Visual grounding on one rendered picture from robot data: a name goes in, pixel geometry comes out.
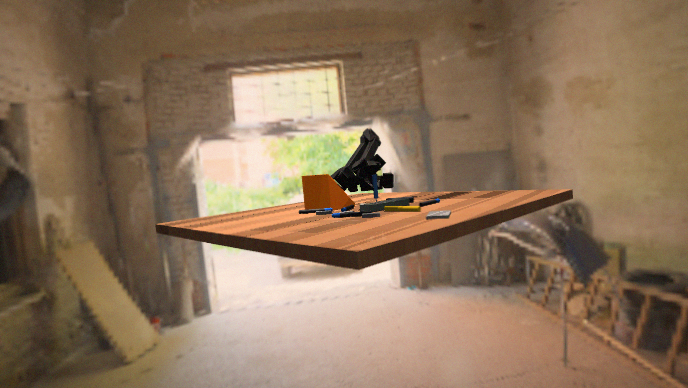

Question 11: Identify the white keyboard with letter keys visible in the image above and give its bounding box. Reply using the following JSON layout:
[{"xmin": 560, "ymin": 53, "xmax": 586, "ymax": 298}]
[{"xmin": 360, "ymin": 198, "xmax": 410, "ymax": 212}]

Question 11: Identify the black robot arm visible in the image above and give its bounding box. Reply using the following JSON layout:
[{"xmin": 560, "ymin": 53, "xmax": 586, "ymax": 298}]
[{"xmin": 330, "ymin": 128, "xmax": 386, "ymax": 191}]

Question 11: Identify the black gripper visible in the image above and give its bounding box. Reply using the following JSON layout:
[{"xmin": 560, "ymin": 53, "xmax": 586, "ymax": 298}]
[{"xmin": 348, "ymin": 172, "xmax": 394, "ymax": 192}]

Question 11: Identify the yellow rod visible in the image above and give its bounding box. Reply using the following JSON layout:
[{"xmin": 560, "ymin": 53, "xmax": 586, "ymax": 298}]
[{"xmin": 384, "ymin": 206, "xmax": 422, "ymax": 212}]

